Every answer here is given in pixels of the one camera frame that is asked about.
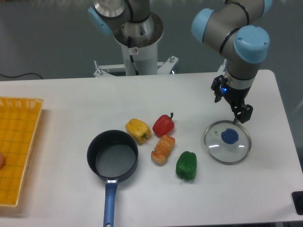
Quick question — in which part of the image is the orange shrimp toy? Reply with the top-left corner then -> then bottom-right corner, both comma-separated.
151,135 -> 175,166

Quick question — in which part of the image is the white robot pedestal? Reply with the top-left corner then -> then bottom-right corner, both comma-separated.
93,12 -> 178,78

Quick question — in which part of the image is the black device table corner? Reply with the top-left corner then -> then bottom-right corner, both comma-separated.
292,191 -> 303,215

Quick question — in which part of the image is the yellow woven basket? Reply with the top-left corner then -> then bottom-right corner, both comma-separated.
0,96 -> 44,207

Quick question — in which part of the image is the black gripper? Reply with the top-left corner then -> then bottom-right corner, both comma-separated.
211,75 -> 253,123

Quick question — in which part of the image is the glass lid blue knob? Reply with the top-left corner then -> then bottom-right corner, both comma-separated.
204,120 -> 252,166

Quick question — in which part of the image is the green bell pepper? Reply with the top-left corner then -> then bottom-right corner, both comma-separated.
175,151 -> 197,181

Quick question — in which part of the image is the dark saucepan blue handle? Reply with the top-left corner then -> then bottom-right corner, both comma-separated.
87,130 -> 138,227

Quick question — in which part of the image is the red bell pepper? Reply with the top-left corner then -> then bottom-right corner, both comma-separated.
152,113 -> 175,137

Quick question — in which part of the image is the yellow bell pepper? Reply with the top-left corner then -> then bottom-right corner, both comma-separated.
125,118 -> 152,145

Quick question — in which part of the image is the black floor cable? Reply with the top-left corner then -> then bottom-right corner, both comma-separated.
0,72 -> 43,79

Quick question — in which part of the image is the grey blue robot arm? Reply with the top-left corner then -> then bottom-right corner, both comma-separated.
88,0 -> 272,123

